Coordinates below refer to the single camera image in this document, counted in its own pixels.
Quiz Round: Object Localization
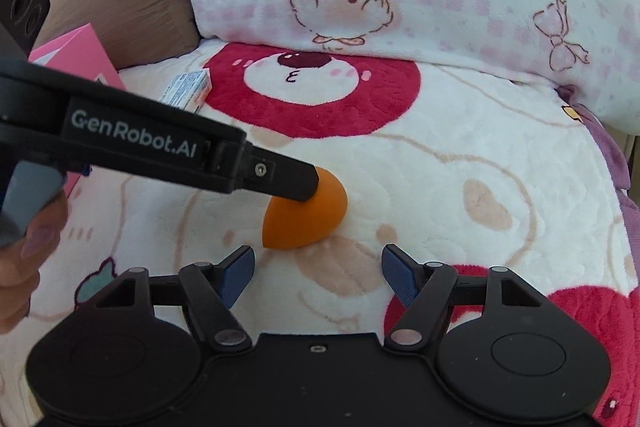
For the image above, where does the pink cardboard box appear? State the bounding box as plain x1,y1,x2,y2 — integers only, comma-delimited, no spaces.
27,23,127,198

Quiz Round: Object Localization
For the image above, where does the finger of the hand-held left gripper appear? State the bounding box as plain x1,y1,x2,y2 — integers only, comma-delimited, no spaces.
245,151,321,202

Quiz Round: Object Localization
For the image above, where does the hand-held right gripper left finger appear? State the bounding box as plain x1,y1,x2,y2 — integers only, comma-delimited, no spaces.
95,245,257,350

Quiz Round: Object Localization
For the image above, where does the bear printed blanket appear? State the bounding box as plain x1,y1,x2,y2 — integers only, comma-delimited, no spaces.
0,39,640,427

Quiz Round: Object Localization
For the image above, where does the orange makeup sponge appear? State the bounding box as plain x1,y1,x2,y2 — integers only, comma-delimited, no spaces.
264,167,349,250

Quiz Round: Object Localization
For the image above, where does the person's left hand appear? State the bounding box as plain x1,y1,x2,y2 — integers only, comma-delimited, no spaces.
0,192,68,335

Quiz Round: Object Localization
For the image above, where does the small white blue packet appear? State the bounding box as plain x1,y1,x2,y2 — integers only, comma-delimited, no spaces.
159,69,212,112

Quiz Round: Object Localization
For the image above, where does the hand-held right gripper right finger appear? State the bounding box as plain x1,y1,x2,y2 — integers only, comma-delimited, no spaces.
381,244,543,348

